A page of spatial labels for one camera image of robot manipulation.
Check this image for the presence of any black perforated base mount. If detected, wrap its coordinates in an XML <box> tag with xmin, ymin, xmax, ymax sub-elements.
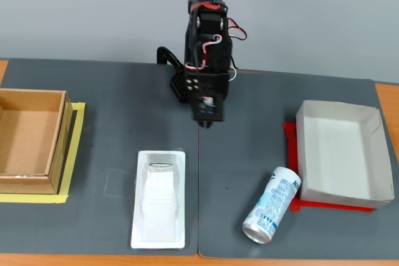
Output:
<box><xmin>169</xmin><ymin>67</ymin><xmax>191</xmax><ymax>105</ymax></box>

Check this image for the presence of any red white servo wire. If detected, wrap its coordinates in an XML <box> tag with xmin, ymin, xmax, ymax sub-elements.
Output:
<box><xmin>186</xmin><ymin>35</ymin><xmax>223</xmax><ymax>72</ymax></box>
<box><xmin>226</xmin><ymin>16</ymin><xmax>248</xmax><ymax>42</ymax></box>

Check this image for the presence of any black table clamp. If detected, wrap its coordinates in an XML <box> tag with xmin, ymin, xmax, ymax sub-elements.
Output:
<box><xmin>156</xmin><ymin>46</ymin><xmax>183</xmax><ymax>69</ymax></box>

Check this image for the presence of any dark gray table mat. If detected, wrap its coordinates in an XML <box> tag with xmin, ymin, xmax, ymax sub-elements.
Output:
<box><xmin>197</xmin><ymin>69</ymin><xmax>399</xmax><ymax>260</ymax></box>
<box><xmin>0</xmin><ymin>58</ymin><xmax>200</xmax><ymax>256</ymax></box>

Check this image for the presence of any red plastic frame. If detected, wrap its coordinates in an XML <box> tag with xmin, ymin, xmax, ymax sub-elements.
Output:
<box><xmin>282</xmin><ymin>121</ymin><xmax>374</xmax><ymax>214</ymax></box>

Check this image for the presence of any brown cardboard box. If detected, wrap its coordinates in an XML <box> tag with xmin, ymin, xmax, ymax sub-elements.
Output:
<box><xmin>0</xmin><ymin>88</ymin><xmax>69</xmax><ymax>195</ymax></box>

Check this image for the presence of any white packaged sandwich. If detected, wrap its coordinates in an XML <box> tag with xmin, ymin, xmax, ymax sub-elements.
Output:
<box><xmin>130</xmin><ymin>149</ymin><xmax>188</xmax><ymax>250</ymax></box>

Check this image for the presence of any gray paper box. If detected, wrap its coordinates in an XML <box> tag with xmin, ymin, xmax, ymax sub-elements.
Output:
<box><xmin>295</xmin><ymin>100</ymin><xmax>394</xmax><ymax>211</ymax></box>

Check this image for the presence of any red tape band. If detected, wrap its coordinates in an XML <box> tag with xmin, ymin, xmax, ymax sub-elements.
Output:
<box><xmin>191</xmin><ymin>1</ymin><xmax>227</xmax><ymax>11</ymax></box>

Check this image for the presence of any yellow tape frame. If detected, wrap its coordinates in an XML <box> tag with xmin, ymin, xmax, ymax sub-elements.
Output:
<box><xmin>0</xmin><ymin>102</ymin><xmax>87</xmax><ymax>204</ymax></box>

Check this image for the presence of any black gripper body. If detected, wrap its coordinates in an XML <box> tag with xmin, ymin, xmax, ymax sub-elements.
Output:
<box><xmin>183</xmin><ymin>71</ymin><xmax>231</xmax><ymax>97</ymax></box>

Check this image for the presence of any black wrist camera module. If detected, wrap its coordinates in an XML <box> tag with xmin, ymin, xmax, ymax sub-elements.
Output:
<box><xmin>191</xmin><ymin>94</ymin><xmax>226</xmax><ymax>123</ymax></box>

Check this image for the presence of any white blue drink can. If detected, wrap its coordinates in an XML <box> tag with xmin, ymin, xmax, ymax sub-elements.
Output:
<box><xmin>242</xmin><ymin>166</ymin><xmax>302</xmax><ymax>244</ymax></box>

